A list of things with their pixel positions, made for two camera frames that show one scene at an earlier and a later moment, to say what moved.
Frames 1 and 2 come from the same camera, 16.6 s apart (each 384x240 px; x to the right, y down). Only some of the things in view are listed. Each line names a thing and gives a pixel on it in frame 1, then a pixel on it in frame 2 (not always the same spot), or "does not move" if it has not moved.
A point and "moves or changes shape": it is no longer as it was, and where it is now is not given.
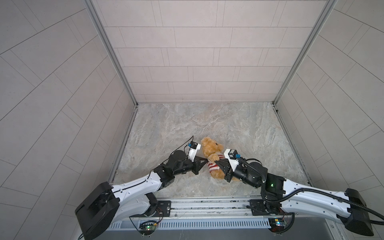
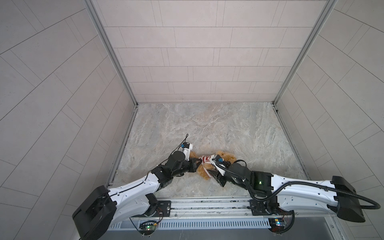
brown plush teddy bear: x=211 y=150 moves or changes shape
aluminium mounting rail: x=232 y=209 does not move
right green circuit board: x=277 y=225 does not move
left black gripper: x=195 y=167 does not move
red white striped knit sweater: x=214 y=166 moves or changes shape
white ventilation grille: x=198 y=224 does not move
